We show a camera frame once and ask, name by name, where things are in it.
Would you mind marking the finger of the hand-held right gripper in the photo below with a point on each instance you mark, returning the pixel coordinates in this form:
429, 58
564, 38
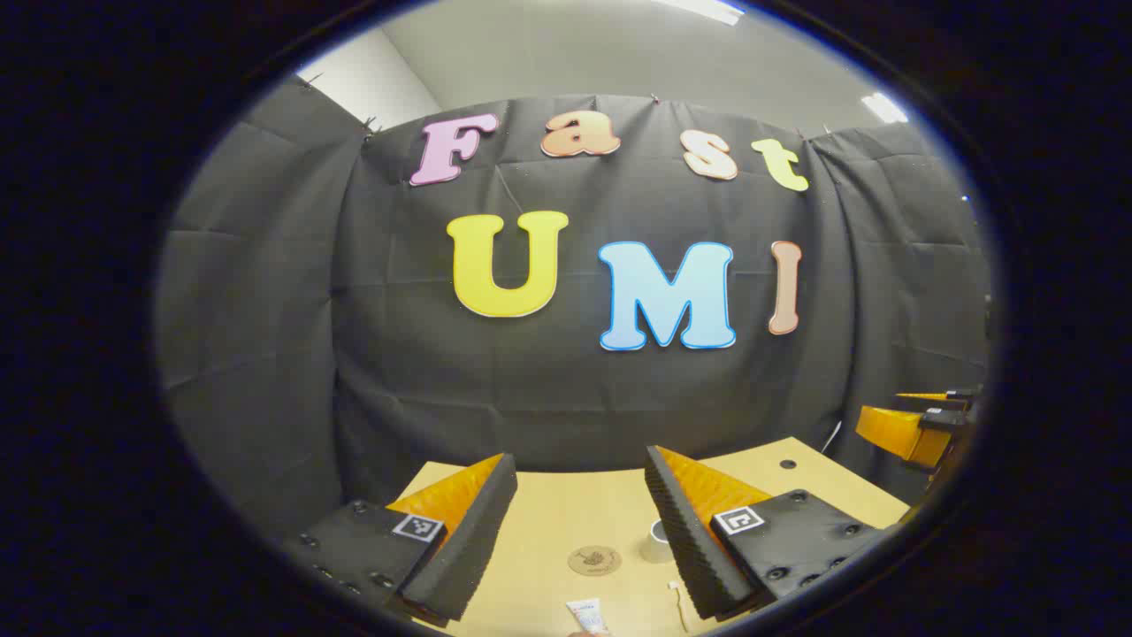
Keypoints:
893, 429
959, 398

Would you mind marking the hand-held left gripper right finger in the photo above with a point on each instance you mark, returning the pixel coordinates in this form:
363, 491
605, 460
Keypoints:
690, 548

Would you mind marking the round wooden coaster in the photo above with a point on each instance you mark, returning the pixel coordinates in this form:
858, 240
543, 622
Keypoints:
594, 560

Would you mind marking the beige toothbrush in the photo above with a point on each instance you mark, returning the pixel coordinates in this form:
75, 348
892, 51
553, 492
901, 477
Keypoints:
679, 606

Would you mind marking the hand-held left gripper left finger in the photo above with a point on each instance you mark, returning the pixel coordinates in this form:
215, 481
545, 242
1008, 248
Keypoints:
469, 548

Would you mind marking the white toothpaste tube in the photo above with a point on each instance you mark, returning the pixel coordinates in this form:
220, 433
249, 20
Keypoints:
586, 617

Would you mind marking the wooden desktop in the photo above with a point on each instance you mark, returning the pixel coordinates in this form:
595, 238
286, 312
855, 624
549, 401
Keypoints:
566, 513

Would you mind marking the ceiling light panel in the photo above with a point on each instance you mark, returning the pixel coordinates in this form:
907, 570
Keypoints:
707, 9
884, 107

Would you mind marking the black backdrop cloth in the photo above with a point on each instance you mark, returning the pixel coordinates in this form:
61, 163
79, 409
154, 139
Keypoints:
398, 354

